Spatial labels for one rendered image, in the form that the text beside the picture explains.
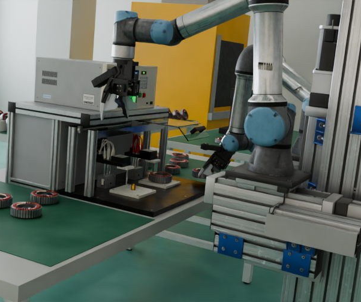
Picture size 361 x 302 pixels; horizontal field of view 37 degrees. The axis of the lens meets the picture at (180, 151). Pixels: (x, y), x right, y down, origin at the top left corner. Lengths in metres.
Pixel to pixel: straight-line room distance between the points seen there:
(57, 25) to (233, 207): 4.92
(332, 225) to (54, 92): 1.42
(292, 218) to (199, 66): 4.53
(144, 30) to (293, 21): 5.98
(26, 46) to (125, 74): 8.22
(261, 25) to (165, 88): 4.66
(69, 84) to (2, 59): 7.91
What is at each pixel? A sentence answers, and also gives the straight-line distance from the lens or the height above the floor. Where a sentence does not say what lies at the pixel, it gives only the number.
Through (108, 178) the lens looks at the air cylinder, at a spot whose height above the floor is 0.81.
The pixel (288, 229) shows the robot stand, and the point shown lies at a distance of 1.63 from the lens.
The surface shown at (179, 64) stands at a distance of 6.16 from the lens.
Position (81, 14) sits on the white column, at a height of 1.74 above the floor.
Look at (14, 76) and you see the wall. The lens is 10.15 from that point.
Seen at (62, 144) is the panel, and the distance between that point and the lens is 2.36.
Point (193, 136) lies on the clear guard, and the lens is 2.53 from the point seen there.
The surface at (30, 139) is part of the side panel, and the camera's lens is 2.45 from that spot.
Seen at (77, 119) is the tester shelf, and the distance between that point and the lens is 2.27.
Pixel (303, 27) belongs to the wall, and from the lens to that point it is 7.61.
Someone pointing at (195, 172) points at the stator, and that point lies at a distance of 2.70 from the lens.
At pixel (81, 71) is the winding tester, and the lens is 2.42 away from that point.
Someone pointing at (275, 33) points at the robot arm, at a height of 1.47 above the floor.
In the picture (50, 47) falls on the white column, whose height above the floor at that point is 1.34.
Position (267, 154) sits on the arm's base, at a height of 1.10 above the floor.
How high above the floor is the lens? 1.38
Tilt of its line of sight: 10 degrees down
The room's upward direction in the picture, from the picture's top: 5 degrees clockwise
